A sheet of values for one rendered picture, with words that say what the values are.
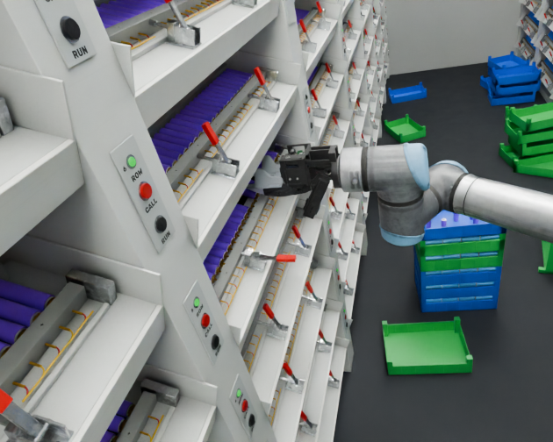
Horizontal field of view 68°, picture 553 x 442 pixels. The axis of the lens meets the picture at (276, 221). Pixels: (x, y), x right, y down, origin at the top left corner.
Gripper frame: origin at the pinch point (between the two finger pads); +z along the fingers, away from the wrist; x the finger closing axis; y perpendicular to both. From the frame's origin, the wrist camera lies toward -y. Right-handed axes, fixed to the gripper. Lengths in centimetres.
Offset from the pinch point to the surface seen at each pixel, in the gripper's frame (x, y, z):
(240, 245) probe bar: 18.9, -1.9, -3.1
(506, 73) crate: -292, -84, -103
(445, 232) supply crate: -56, -58, -44
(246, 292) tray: 27.5, -5.5, -6.1
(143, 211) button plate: 44, 24, -8
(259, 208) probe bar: 6.8, -2.0, -3.1
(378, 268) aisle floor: -82, -102, -15
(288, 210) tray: 2.0, -6.1, -7.6
